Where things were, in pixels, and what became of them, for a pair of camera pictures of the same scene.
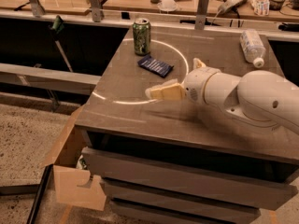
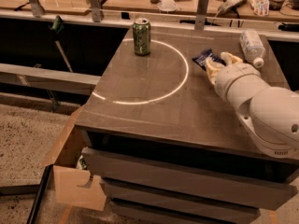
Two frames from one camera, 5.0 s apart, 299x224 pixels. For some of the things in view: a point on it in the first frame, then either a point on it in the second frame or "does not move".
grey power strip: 234,3 does not move
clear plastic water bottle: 252,47 does not move
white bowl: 166,5 does not move
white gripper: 195,85 to 234,76
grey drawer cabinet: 171,161 does not move
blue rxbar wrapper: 155,65 to 201,59
